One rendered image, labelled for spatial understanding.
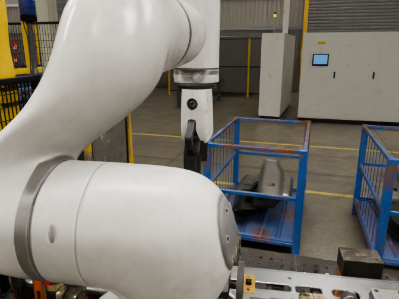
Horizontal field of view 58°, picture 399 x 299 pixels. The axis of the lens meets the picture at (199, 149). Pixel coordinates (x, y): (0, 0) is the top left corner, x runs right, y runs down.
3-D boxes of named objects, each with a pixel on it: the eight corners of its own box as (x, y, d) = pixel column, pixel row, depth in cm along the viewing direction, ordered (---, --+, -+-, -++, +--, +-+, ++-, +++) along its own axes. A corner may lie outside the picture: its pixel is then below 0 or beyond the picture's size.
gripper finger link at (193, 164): (198, 145, 63) (198, 181, 65) (200, 140, 66) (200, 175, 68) (180, 144, 63) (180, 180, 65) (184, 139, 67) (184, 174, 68)
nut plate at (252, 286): (242, 274, 110) (242, 271, 110) (255, 276, 110) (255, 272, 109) (241, 292, 102) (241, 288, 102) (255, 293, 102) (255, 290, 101)
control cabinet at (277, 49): (272, 105, 1092) (276, 19, 1026) (290, 106, 1075) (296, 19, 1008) (256, 119, 875) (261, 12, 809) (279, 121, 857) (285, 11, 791)
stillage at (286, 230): (233, 196, 421) (235, 115, 396) (304, 204, 398) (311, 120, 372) (202, 248, 311) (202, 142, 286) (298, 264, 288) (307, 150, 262)
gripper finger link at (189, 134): (190, 122, 61) (191, 153, 63) (198, 111, 68) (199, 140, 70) (184, 121, 61) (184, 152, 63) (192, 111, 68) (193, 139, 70)
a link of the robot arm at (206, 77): (215, 69, 62) (215, 87, 63) (221, 67, 70) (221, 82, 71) (168, 69, 63) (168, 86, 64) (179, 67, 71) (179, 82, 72)
